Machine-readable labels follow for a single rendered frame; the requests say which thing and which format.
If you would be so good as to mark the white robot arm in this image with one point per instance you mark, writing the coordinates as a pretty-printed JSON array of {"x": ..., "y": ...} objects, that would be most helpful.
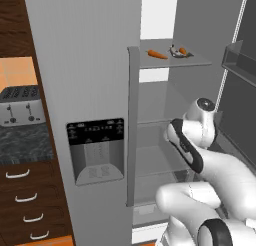
[{"x": 230, "y": 176}]

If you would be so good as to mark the orange carrot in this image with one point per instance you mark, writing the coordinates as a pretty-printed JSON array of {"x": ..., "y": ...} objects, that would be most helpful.
[
  {"x": 157, "y": 54},
  {"x": 182, "y": 50}
]

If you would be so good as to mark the grey fish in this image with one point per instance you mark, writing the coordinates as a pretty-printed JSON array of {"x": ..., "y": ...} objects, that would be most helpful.
[{"x": 173, "y": 51}]

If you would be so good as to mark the black water ice dispenser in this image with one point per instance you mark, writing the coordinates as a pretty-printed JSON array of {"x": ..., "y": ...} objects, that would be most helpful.
[{"x": 96, "y": 150}]

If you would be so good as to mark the glass fridge shelf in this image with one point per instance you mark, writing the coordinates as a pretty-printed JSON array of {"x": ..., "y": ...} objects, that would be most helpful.
[{"x": 160, "y": 62}]

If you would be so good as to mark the grey fridge door with dispenser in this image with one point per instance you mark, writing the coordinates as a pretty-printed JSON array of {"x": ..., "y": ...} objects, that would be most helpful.
[{"x": 83, "y": 56}]

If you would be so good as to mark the dark wood drawer front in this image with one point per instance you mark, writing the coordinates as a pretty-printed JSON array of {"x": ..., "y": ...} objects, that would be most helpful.
[
  {"x": 60, "y": 232},
  {"x": 55, "y": 216},
  {"x": 43, "y": 175},
  {"x": 50, "y": 198}
]

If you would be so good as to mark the silver four-slot toaster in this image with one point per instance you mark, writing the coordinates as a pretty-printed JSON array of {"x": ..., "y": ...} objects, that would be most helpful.
[{"x": 20, "y": 106}]

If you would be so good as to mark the open grey fridge door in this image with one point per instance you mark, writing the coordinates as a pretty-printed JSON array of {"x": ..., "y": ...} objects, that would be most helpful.
[{"x": 240, "y": 116}]

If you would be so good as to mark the grey fridge body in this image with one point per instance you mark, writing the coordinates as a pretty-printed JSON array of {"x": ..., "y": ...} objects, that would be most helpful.
[{"x": 196, "y": 20}]

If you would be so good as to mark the grey fridge door bin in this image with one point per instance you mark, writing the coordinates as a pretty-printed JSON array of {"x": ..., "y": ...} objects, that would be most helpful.
[{"x": 238, "y": 58}]

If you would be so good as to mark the dark wood wall cupboard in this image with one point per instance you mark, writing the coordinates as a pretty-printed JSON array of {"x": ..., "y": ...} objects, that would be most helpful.
[{"x": 13, "y": 23}]

